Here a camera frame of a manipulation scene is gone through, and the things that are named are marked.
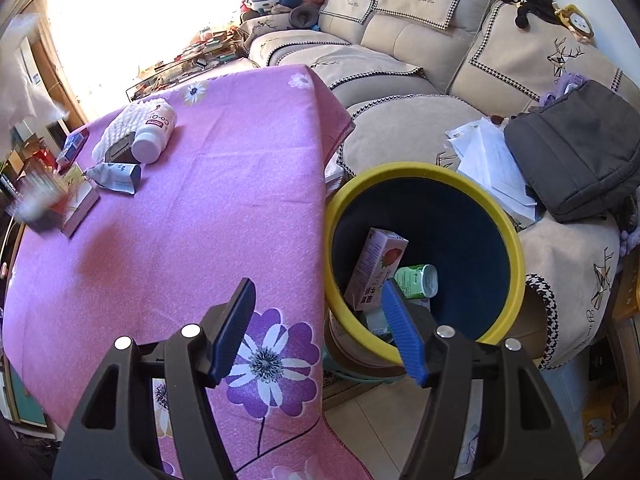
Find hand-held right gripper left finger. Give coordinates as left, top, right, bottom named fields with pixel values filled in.
left=52, top=277, right=257, bottom=480

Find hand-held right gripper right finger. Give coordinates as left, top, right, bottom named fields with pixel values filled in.
left=381, top=279, right=583, bottom=480

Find green white drink cup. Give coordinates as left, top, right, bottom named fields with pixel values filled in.
left=394, top=264, right=439, bottom=301

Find pink juice carton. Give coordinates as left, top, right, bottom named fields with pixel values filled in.
left=344, top=227, right=408, bottom=312

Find yellow-rimmed dark bin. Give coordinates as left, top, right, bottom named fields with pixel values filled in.
left=324, top=161, right=527, bottom=367

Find silver toothpaste tube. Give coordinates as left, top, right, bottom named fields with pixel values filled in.
left=82, top=162, right=142, bottom=194

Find printed cardboard box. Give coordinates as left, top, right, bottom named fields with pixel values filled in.
left=60, top=164, right=101, bottom=238

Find black plastic food container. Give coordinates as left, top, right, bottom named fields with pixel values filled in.
left=102, top=132, right=137, bottom=165

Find white pill bottle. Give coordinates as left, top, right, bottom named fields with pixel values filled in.
left=131, top=101, right=178, bottom=164

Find white foam net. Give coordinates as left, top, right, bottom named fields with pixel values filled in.
left=91, top=97, right=168, bottom=163

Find round wooden stool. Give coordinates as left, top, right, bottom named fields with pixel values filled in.
left=322, top=310, right=407, bottom=386

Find purple floral tablecloth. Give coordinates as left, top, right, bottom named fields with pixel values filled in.
left=2, top=64, right=373, bottom=480

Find white papers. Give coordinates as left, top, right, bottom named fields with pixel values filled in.
left=445, top=116, right=543, bottom=226

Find blue tissue pack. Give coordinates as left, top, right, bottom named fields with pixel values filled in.
left=56, top=132, right=86, bottom=166

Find grey backpack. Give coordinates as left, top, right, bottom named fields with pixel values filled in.
left=504, top=79, right=640, bottom=224

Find cluttered glass low table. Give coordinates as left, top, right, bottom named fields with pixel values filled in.
left=125, top=27, right=251, bottom=101

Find lilac fuzzy cloth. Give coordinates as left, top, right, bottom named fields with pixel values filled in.
left=540, top=72, right=586, bottom=106

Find beige sofa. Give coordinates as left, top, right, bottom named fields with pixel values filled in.
left=237, top=0, right=640, bottom=371

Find dark grey neck pillow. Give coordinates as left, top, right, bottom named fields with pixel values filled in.
left=289, top=4, right=321, bottom=31

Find cream curtain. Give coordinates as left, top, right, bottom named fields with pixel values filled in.
left=25, top=0, right=281, bottom=131

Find yellow lion plush toy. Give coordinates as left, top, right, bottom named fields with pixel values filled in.
left=555, top=4, right=596, bottom=45

